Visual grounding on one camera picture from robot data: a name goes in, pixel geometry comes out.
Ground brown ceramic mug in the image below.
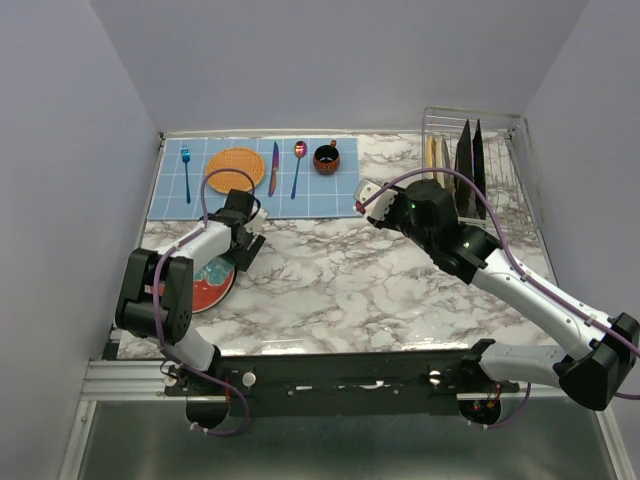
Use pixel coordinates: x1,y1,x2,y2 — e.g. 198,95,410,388
313,140,341,176

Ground woven wicker coaster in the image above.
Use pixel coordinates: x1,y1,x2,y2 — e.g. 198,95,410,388
205,147,266,194

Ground iridescent knife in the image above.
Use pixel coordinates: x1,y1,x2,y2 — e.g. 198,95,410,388
268,141,280,197

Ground brown rimmed plate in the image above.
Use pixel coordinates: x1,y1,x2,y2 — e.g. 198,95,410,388
434,136,455,195

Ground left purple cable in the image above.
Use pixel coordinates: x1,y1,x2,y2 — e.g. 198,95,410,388
152,168,257,436

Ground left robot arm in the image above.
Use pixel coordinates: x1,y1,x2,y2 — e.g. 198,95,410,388
115,190,266,395

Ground black square plate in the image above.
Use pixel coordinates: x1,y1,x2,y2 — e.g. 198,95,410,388
472,120,487,220
455,120,473,217

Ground iridescent spoon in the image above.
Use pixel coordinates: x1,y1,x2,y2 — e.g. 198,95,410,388
290,140,308,199

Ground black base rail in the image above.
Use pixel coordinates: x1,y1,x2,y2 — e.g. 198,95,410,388
165,349,519,417

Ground teal and red plate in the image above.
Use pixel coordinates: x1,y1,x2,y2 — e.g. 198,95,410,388
192,258,237,314

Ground blue fork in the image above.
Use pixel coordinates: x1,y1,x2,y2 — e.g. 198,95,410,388
180,145,191,204

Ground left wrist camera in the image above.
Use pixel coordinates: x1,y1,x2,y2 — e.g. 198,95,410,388
244,208,268,234

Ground wire dish rack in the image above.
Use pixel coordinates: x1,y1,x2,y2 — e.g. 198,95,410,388
421,106,537,243

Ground aluminium frame extrusion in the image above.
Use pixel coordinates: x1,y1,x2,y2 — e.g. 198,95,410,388
80,360,165,401

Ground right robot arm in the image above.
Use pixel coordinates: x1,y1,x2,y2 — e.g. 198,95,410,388
355,179,639,411

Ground blue grid placemat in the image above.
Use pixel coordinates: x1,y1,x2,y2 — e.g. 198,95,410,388
147,136,360,221

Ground yellow rimmed plate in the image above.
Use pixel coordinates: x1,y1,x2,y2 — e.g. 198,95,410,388
426,135,440,168

